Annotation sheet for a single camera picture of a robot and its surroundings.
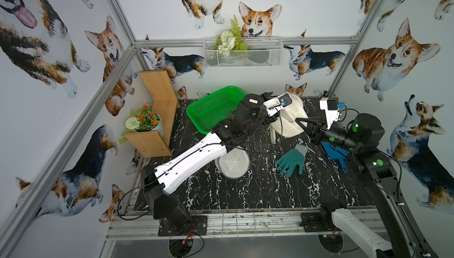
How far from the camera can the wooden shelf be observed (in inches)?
32.8

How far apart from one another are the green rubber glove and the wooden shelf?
596mm

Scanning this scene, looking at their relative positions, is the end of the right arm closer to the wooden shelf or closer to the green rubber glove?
the green rubber glove

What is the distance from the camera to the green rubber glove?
0.90 metres

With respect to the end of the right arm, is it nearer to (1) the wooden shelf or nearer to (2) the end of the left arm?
(2) the end of the left arm

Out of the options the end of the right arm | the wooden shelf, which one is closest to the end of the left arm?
the end of the right arm
